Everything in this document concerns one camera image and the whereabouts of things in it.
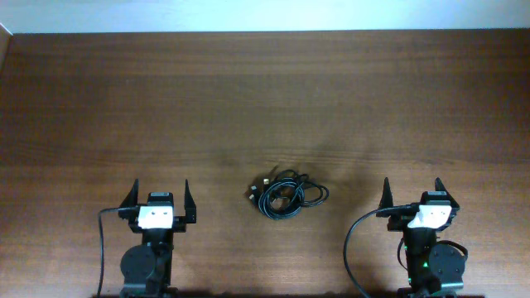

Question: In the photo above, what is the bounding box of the left camera black cable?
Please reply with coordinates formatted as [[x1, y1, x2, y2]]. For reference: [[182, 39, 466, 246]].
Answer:
[[95, 206, 140, 298]]

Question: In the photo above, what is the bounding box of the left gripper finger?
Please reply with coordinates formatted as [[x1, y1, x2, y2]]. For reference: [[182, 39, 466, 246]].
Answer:
[[184, 180, 197, 224], [118, 179, 139, 219]]

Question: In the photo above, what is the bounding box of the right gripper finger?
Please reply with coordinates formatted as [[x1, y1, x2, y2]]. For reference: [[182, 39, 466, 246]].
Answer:
[[378, 177, 393, 209], [435, 177, 460, 209]]

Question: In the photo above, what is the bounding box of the thin black USB cable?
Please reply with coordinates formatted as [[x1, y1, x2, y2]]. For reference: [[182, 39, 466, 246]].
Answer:
[[248, 169, 330, 209]]

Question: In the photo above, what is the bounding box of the right camera black cable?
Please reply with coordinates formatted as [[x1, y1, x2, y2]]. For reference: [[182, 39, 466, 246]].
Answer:
[[342, 203, 419, 298]]

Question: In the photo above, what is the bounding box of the camera black cable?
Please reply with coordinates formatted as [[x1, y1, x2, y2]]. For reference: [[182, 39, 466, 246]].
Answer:
[[95, 206, 140, 298], [342, 203, 419, 298]]

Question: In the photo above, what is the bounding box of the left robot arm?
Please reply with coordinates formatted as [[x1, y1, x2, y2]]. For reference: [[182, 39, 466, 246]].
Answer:
[[118, 180, 197, 298]]

